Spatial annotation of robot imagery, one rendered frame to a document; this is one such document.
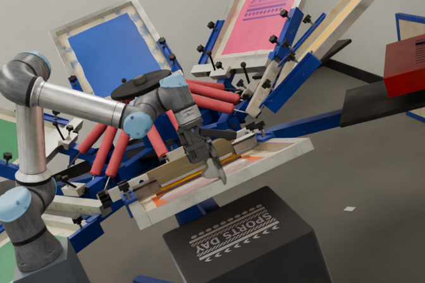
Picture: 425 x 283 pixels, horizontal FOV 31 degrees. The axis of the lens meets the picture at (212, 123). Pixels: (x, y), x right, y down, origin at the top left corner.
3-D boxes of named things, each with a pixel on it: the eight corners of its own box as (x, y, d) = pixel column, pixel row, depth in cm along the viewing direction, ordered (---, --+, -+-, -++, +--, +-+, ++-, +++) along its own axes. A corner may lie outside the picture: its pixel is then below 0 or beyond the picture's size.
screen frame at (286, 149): (314, 148, 232) (309, 137, 232) (140, 230, 223) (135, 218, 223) (259, 146, 310) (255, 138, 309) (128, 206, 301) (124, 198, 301)
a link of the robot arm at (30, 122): (9, 220, 244) (-3, 59, 224) (26, 199, 258) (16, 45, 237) (45, 223, 243) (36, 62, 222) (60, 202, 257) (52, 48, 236)
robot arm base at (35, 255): (16, 278, 233) (2, 251, 230) (20, 257, 247) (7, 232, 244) (62, 258, 234) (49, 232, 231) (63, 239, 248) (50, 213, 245)
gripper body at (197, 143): (190, 165, 232) (174, 129, 231) (215, 153, 233) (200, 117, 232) (193, 165, 224) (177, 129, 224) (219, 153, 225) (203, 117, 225)
